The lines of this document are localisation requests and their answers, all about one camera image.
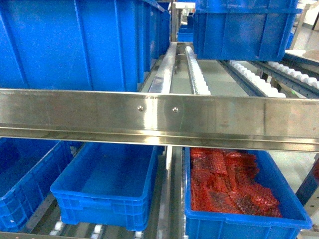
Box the large blue bin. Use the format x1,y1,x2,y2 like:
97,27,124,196
193,0,301,61
0,0,170,92

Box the blue bin with red bags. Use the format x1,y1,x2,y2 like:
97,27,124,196
184,147,312,239

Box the large blue bin upper left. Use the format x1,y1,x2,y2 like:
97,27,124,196
0,0,170,92

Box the stainless steel flow rack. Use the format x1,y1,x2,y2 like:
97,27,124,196
0,30,319,239

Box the empty blue bin middle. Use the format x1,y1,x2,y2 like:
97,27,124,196
50,142,164,231

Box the red bubble wrap bags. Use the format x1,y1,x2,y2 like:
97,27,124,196
190,147,282,218

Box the large blue bin upper right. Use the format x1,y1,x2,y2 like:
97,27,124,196
193,0,301,61

